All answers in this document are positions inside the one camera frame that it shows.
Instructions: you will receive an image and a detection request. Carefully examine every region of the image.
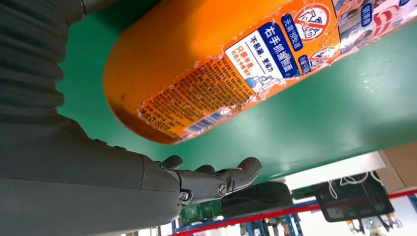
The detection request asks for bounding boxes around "black zippered carry case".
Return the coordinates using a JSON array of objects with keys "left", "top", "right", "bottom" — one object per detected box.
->
[{"left": 221, "top": 181, "right": 294, "bottom": 218}]

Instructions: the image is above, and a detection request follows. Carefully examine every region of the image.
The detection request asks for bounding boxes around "red bar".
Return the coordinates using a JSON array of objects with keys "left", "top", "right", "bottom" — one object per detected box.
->
[{"left": 169, "top": 188, "right": 417, "bottom": 236}]

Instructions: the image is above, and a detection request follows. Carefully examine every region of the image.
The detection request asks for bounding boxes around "white table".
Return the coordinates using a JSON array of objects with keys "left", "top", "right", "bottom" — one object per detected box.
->
[{"left": 282, "top": 151, "right": 388, "bottom": 193}]

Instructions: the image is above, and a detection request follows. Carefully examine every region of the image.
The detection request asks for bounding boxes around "black tablet device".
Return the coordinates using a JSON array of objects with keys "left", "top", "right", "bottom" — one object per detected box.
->
[{"left": 313, "top": 173, "right": 395, "bottom": 224}]

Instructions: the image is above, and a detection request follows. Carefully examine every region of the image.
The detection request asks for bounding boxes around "brown cardboard box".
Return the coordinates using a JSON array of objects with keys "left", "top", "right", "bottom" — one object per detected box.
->
[{"left": 376, "top": 141, "right": 417, "bottom": 193}]

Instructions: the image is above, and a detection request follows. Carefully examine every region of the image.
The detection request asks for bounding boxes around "blue metal frame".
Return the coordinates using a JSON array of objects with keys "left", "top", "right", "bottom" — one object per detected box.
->
[{"left": 171, "top": 195, "right": 417, "bottom": 236}]

